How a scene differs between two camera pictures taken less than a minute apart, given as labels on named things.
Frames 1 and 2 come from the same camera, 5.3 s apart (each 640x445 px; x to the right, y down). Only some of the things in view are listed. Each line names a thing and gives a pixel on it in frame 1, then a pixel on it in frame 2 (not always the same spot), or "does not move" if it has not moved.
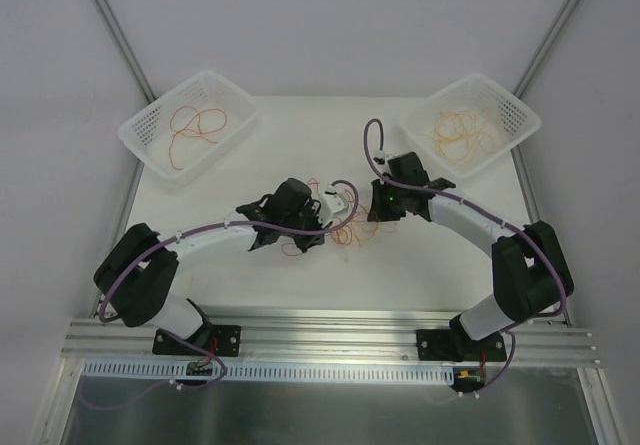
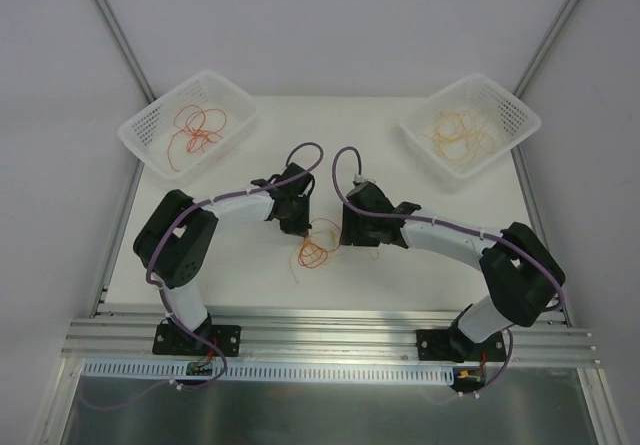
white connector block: [385, 156] -> [360, 179]
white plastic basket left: [182, 132] does not move
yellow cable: [458, 134] does not move
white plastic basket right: [465, 127] does not move
